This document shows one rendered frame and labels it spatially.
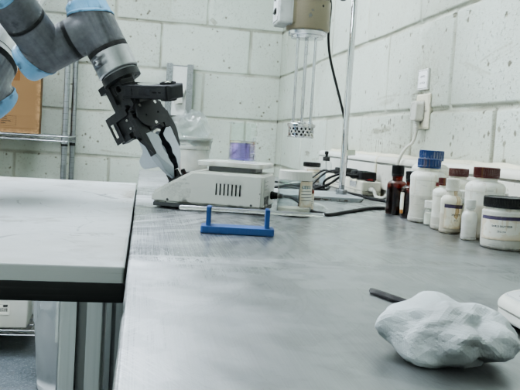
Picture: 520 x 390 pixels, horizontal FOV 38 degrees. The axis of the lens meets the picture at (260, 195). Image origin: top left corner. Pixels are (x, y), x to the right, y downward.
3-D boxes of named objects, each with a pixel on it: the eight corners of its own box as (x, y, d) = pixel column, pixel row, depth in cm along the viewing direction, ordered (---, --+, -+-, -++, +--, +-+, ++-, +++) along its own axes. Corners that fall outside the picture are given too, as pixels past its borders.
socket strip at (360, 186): (360, 195, 194) (361, 179, 194) (324, 185, 233) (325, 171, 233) (381, 196, 195) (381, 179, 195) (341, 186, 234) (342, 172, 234)
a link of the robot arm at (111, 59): (136, 41, 136) (104, 46, 130) (147, 63, 136) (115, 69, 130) (112, 60, 141) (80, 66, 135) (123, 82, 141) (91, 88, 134)
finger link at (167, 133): (172, 181, 140) (149, 137, 140) (193, 169, 136) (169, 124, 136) (162, 186, 138) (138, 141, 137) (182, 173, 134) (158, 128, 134)
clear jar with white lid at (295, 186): (270, 215, 130) (273, 169, 129) (284, 213, 135) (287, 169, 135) (302, 218, 127) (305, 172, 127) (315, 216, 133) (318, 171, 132)
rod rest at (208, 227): (200, 233, 100) (201, 206, 100) (201, 230, 104) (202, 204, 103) (274, 237, 101) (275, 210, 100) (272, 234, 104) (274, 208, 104)
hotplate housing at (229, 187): (150, 206, 132) (152, 162, 131) (171, 201, 145) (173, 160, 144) (274, 217, 128) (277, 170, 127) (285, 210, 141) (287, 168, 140)
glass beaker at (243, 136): (237, 163, 138) (240, 119, 138) (261, 165, 135) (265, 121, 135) (218, 162, 133) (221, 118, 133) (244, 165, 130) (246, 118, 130)
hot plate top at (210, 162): (195, 165, 130) (196, 159, 130) (211, 163, 142) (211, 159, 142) (263, 169, 128) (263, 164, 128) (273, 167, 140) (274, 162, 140)
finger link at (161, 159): (158, 186, 137) (138, 141, 137) (179, 175, 133) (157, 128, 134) (146, 190, 134) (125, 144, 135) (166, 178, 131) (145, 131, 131)
